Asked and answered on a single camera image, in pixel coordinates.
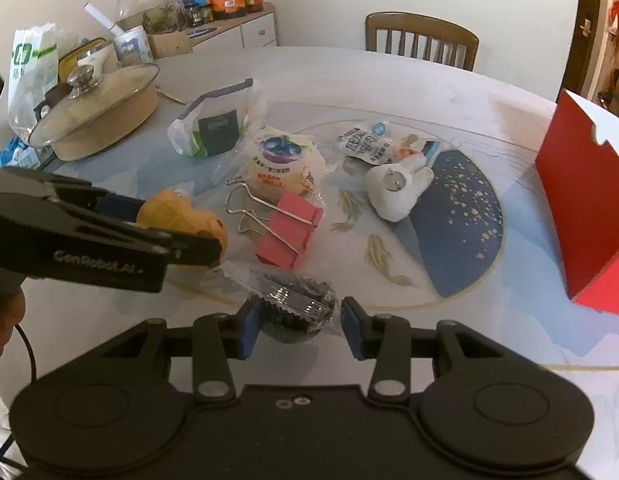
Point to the small orange blue packet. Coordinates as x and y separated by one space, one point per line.
422 147

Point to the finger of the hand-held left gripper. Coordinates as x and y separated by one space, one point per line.
189 250
116 206

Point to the glass pot lid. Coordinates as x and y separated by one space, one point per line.
104 95

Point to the white sideboard cabinet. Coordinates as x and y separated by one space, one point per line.
244 35

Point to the person's left hand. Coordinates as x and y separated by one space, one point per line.
6 327

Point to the brown wooden door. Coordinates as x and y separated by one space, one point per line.
587 35

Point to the dark green snack packet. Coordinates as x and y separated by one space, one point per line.
289 300

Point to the white cardboard box red edges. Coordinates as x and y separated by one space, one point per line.
579 210

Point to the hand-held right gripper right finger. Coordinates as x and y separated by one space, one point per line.
352 331

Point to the cardboard box with plants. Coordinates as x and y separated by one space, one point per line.
167 42

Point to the white printed cup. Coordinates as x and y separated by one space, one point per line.
132 45

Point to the white plush toy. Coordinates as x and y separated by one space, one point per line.
389 200

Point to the light blue packet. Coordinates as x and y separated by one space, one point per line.
16 155

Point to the white blue snack packet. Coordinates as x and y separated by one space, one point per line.
364 145

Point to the brown wooden chair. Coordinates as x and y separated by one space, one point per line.
419 27

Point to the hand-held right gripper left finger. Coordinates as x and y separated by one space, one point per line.
249 330

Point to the yellow tin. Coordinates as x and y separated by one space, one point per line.
81 57

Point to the round patterned turntable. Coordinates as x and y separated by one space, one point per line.
454 200

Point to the white green plastic bag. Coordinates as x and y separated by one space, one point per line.
29 80

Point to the beige cooking pot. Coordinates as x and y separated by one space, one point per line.
114 127

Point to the dark glass jar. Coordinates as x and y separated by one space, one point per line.
195 15

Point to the white paper roll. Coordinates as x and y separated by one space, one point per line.
101 19

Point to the blueberry print pastry packet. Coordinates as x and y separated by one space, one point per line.
282 170

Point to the red snack packet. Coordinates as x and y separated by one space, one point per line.
284 240

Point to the orange toy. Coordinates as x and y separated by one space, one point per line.
189 212

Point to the grey white snack bag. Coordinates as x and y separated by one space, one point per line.
217 130

